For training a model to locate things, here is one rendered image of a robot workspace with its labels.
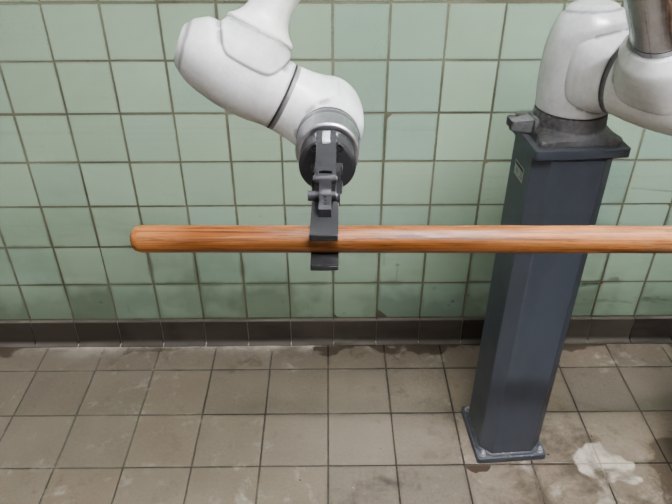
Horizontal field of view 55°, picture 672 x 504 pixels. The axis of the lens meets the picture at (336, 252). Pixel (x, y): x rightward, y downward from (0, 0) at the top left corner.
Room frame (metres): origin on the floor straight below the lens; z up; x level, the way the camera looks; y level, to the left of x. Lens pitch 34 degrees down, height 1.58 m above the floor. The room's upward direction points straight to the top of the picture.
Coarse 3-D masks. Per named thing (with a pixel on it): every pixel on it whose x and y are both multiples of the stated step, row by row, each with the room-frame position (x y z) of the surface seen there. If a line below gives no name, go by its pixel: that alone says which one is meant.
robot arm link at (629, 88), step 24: (624, 0) 1.10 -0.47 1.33; (648, 0) 1.05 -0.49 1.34; (648, 24) 1.07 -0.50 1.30; (624, 48) 1.15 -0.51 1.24; (648, 48) 1.09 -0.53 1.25; (624, 72) 1.13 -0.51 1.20; (648, 72) 1.09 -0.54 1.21; (600, 96) 1.21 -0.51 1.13; (624, 96) 1.15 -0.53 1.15; (648, 96) 1.10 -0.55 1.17; (624, 120) 1.19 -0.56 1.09; (648, 120) 1.12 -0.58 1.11
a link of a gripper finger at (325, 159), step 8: (320, 136) 0.72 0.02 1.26; (336, 136) 0.72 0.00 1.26; (320, 144) 0.70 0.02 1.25; (328, 144) 0.70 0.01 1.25; (320, 152) 0.69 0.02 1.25; (328, 152) 0.69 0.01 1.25; (320, 160) 0.67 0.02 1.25; (328, 160) 0.67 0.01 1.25; (320, 168) 0.65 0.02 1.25; (328, 168) 0.65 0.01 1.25; (320, 176) 0.64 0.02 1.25; (328, 176) 0.64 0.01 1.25; (336, 176) 0.64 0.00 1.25
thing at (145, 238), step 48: (144, 240) 0.57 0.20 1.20; (192, 240) 0.57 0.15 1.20; (240, 240) 0.57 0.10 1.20; (288, 240) 0.57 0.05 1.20; (384, 240) 0.57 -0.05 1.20; (432, 240) 0.57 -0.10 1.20; (480, 240) 0.57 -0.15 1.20; (528, 240) 0.57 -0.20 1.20; (576, 240) 0.57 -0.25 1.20; (624, 240) 0.57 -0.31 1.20
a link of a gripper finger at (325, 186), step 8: (320, 184) 0.63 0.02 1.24; (328, 184) 0.63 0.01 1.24; (320, 192) 0.63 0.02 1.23; (328, 192) 0.63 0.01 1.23; (320, 200) 0.61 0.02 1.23; (328, 200) 0.61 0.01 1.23; (320, 208) 0.60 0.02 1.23; (328, 208) 0.60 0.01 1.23; (320, 216) 0.60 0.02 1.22; (328, 216) 0.60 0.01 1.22
